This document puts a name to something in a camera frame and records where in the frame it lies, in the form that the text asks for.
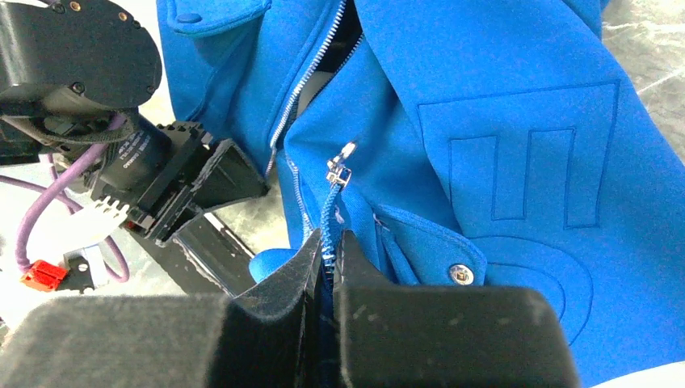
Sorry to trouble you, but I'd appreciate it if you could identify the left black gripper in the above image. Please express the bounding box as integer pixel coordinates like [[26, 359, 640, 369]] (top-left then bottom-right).
[[91, 121, 269, 296]]

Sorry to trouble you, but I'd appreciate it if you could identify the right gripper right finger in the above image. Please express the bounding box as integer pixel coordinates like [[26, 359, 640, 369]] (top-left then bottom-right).
[[334, 230, 581, 387]]

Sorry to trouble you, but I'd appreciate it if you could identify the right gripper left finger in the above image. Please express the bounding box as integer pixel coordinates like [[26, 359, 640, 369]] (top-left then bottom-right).
[[1, 232, 321, 387]]

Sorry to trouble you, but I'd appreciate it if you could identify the blue zip jacket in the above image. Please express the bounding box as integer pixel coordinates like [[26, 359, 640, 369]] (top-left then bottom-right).
[[157, 1, 684, 386]]

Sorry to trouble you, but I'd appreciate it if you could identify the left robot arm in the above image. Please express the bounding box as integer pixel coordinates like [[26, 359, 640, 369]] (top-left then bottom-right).
[[1, 1, 267, 295]]

